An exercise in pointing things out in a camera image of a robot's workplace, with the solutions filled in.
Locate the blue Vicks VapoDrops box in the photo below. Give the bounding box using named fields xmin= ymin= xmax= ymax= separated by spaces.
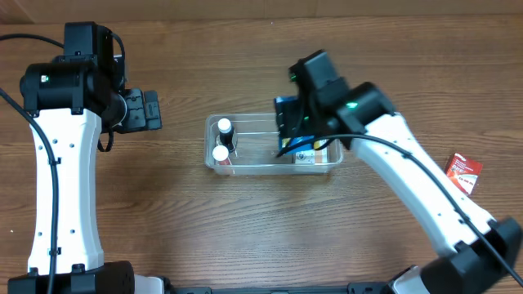
xmin=274 ymin=96 xmax=319 ymax=149

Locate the white Hansaplast plaster box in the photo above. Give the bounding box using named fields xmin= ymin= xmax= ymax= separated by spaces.
xmin=294 ymin=140 xmax=329 ymax=164

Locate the black bottle white cap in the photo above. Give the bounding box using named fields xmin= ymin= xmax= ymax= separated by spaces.
xmin=217 ymin=118 xmax=238 ymax=153

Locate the orange bottle white cap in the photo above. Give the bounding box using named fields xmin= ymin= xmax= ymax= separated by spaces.
xmin=212 ymin=145 xmax=231 ymax=166

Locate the red medicine box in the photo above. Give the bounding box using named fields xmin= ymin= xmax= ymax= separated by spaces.
xmin=445 ymin=153 xmax=483 ymax=196

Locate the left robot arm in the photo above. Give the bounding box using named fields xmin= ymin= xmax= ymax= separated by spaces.
xmin=7 ymin=56 xmax=168 ymax=293

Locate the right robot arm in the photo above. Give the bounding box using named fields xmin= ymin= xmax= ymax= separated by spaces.
xmin=275 ymin=81 xmax=522 ymax=293

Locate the clear plastic container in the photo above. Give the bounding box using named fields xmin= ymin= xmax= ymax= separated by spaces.
xmin=204 ymin=113 xmax=343 ymax=176

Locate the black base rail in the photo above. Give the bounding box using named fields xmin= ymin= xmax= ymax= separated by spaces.
xmin=161 ymin=277 xmax=393 ymax=294

